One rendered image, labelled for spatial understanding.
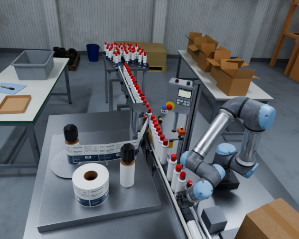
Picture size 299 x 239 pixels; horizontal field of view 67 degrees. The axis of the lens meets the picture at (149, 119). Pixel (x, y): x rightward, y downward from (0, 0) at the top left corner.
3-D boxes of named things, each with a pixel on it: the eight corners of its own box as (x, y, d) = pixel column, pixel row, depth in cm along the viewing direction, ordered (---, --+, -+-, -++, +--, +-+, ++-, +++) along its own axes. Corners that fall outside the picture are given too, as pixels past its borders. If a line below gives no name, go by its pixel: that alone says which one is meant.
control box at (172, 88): (168, 103, 152) (172, 77, 142) (193, 109, 148) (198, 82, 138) (163, 110, 144) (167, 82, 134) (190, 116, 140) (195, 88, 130)
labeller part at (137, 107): (131, 104, 179) (131, 103, 178) (144, 103, 182) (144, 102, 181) (134, 112, 168) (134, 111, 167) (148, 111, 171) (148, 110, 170)
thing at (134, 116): (129, 130, 192) (130, 103, 179) (144, 128, 196) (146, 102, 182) (132, 140, 181) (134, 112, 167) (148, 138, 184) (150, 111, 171)
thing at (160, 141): (155, 155, 167) (157, 133, 156) (162, 155, 168) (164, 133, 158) (157, 160, 163) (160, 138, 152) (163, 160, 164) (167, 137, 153)
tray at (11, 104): (6, 98, 240) (5, 95, 238) (31, 97, 245) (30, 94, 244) (-5, 114, 212) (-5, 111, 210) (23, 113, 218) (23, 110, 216)
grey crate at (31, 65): (27, 65, 326) (24, 50, 315) (57, 65, 334) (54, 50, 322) (14, 81, 277) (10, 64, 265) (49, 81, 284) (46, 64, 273)
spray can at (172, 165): (164, 176, 150) (168, 153, 139) (172, 175, 151) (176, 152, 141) (167, 182, 146) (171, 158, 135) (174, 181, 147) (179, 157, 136)
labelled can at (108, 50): (104, 54, 371) (103, 41, 360) (137, 54, 386) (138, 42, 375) (107, 63, 334) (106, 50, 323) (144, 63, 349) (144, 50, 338)
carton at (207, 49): (191, 64, 391) (195, 42, 371) (215, 65, 399) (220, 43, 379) (200, 74, 354) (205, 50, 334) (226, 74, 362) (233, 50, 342)
